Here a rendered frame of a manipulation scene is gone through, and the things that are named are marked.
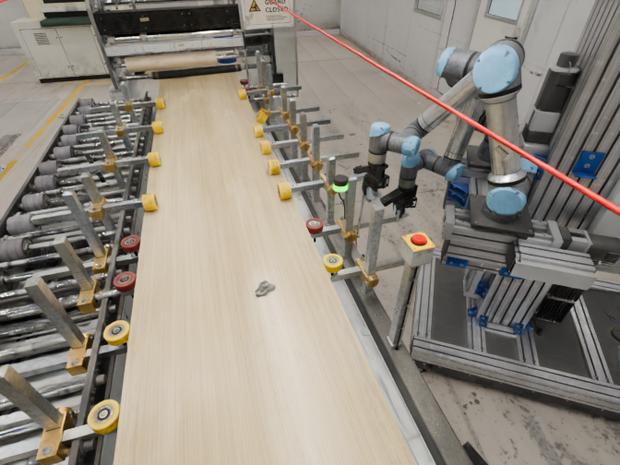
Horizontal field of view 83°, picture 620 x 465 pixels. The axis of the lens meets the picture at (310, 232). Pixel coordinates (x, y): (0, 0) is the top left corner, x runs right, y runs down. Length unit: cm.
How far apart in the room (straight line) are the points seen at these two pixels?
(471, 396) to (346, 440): 129
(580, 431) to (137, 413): 203
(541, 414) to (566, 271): 99
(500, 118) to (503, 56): 18
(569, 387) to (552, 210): 89
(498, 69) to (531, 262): 73
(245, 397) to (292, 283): 44
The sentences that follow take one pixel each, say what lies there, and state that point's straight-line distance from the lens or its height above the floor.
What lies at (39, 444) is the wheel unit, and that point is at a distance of 133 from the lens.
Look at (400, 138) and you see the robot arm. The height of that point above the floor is 132.
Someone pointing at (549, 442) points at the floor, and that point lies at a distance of 230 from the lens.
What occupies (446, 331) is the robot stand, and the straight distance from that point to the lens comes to 216.
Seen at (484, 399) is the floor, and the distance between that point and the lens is 226.
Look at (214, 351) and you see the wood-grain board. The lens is 120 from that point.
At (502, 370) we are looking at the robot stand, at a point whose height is 23.
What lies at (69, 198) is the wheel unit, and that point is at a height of 114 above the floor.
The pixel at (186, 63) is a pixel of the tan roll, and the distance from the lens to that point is 380.
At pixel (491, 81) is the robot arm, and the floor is 157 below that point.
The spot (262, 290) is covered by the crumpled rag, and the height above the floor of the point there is 91.
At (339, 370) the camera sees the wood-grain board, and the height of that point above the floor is 90.
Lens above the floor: 189
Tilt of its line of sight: 40 degrees down
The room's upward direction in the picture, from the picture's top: 1 degrees counter-clockwise
